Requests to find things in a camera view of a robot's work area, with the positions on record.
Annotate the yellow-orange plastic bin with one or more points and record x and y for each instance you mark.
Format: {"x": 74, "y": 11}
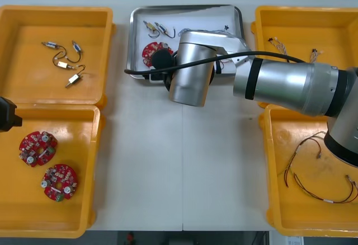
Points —
{"x": 307, "y": 222}
{"x": 293, "y": 24}
{"x": 16, "y": 200}
{"x": 95, "y": 32}

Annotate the round red circuit board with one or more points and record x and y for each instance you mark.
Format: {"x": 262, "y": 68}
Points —
{"x": 30, "y": 144}
{"x": 151, "y": 50}
{"x": 63, "y": 179}

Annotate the blue label metal solenoid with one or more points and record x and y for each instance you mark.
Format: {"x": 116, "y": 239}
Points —
{"x": 163, "y": 29}
{"x": 51, "y": 44}
{"x": 77, "y": 47}

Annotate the steel tray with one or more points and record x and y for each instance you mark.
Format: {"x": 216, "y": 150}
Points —
{"x": 134, "y": 32}

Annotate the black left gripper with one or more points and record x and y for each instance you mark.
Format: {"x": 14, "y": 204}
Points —
{"x": 7, "y": 113}

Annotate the small metal solenoid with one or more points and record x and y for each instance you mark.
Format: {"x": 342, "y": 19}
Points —
{"x": 63, "y": 65}
{"x": 74, "y": 79}
{"x": 150, "y": 27}

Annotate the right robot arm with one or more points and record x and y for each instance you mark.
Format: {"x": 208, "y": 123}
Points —
{"x": 279, "y": 80}

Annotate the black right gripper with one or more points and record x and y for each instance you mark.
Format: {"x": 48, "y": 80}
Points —
{"x": 168, "y": 80}

